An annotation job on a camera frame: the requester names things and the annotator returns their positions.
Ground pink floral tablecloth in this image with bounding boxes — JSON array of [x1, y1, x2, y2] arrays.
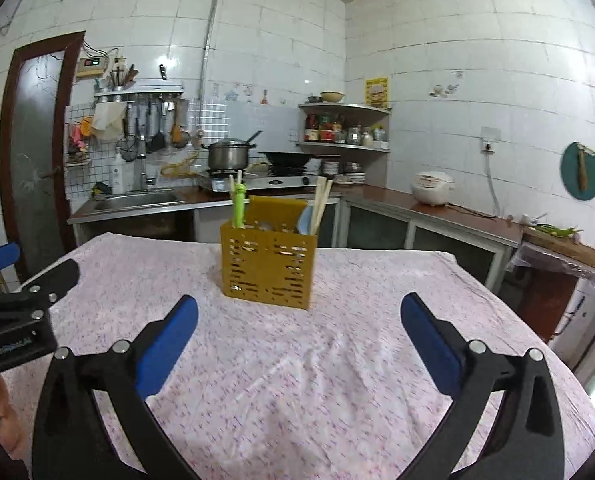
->
[[0, 231, 595, 480]]

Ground dark wooden door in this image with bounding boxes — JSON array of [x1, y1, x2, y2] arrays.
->
[[0, 32, 84, 282]]

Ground corner wall shelf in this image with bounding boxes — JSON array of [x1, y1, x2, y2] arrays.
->
[[296, 102, 391, 153]]

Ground wall socket with cable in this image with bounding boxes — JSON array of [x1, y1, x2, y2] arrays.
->
[[447, 127, 504, 220]]

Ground steel cooking pot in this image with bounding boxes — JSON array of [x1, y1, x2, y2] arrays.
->
[[202, 130, 262, 172]]

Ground wooden chopping board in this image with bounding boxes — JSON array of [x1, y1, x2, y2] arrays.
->
[[522, 228, 595, 269]]

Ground person's left hand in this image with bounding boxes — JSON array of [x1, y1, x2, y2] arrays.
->
[[0, 375, 20, 437]]

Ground white rice cooker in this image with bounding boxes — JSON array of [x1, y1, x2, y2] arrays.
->
[[411, 171, 455, 207]]

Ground steel sink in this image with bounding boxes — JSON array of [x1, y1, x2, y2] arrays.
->
[[92, 190, 183, 211]]

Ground hanging utensil rack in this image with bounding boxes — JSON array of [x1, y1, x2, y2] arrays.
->
[[64, 58, 230, 167]]

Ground steel gas stove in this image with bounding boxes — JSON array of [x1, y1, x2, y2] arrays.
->
[[198, 171, 318, 194]]

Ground kitchen counter cabinet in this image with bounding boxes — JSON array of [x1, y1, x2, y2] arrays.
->
[[68, 185, 522, 292]]

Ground yellow utensil holder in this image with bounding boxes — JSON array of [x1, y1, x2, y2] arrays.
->
[[220, 195, 317, 310]]

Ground cream chopstick bundle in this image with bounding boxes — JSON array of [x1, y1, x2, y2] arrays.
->
[[309, 177, 332, 235]]

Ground green frog handle fork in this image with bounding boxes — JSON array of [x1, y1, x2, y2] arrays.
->
[[232, 185, 246, 229]]

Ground yellow wall poster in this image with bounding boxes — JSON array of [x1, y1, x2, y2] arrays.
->
[[365, 77, 390, 110]]

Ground green round cutting board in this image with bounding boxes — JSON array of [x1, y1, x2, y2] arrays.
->
[[560, 142, 595, 202]]

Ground blue silicone spoon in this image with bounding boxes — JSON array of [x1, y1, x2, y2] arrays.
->
[[296, 205, 313, 235]]

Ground black wok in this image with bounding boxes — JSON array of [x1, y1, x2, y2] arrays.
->
[[264, 151, 313, 171]]

